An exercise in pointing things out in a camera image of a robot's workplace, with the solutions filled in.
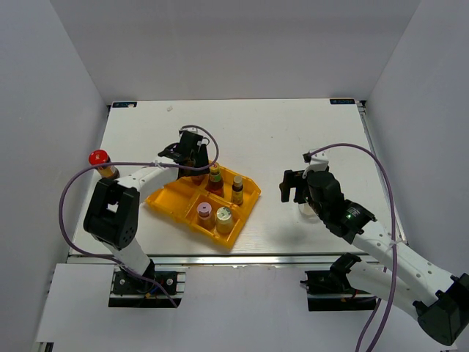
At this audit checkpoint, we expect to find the right blue table label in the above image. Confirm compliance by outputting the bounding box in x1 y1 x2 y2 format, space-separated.
329 98 355 105

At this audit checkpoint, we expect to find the clear glass jar steel lid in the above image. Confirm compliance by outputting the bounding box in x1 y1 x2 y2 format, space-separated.
298 203 317 219

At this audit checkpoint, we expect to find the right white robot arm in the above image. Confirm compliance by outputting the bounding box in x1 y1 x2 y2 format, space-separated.
279 169 468 346

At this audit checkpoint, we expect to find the small yellow-label dark bottle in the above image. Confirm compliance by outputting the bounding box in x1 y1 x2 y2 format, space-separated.
231 175 243 205

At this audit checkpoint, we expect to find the yellow-lid spice shaker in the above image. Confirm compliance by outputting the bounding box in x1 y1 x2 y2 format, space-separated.
215 207 234 235

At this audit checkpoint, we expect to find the red-label sauce bottle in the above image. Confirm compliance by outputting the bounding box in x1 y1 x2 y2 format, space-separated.
206 163 224 198

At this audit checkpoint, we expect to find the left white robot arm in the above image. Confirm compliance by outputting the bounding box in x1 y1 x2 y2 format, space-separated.
84 130 209 293

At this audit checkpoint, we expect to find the pink-lid spice shaker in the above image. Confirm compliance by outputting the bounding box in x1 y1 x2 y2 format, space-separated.
196 202 215 230

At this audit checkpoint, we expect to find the red-lid sauce jar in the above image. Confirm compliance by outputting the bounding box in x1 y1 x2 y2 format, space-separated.
88 150 119 180

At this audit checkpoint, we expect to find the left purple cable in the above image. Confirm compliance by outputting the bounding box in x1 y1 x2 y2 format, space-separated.
58 124 220 308

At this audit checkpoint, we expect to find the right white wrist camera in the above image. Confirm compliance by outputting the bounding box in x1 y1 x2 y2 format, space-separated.
303 150 329 174

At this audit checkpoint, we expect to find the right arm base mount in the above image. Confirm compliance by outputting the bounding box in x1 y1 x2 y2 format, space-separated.
300 253 377 312

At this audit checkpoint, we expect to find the white-lid sauce jar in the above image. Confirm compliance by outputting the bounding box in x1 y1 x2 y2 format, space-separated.
189 162 208 185

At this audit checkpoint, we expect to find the yellow four-compartment plastic tray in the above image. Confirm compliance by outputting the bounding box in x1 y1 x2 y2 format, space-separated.
146 166 261 249

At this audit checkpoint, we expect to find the aluminium table frame rail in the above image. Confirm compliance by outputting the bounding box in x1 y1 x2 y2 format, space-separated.
67 253 384 268

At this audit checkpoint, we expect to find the left blue table label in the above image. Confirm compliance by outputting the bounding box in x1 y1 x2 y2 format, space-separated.
111 101 137 109

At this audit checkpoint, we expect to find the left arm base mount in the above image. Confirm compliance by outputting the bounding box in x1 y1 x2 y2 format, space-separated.
108 265 186 309

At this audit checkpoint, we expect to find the blue table label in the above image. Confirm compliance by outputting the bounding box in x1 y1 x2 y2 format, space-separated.
329 98 355 105
111 101 137 109

